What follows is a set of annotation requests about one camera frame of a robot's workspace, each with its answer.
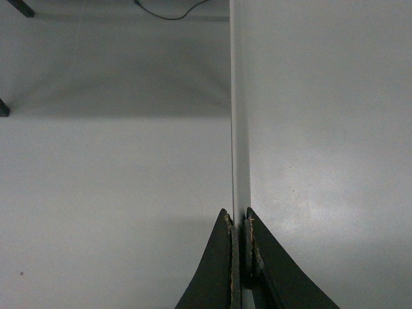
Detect black table leg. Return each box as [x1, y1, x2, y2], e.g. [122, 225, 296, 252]
[7, 0, 35, 18]

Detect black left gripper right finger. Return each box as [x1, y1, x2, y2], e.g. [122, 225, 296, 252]
[244, 207, 338, 308]

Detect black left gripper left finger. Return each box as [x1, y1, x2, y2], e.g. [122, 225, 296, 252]
[176, 209, 241, 309]

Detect grey silver tray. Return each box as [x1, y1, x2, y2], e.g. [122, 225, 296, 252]
[230, 1, 411, 308]

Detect black floor cable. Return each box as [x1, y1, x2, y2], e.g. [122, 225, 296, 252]
[133, 0, 210, 20]

